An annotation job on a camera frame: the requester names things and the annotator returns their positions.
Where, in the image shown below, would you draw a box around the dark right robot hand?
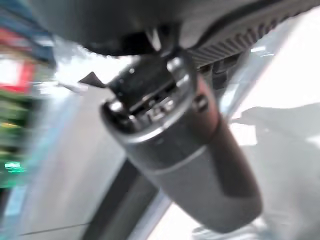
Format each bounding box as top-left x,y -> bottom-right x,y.
29,0 -> 320,235

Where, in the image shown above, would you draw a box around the blurred colourful shelf goods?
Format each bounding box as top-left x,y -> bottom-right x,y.
0,0 -> 57,191

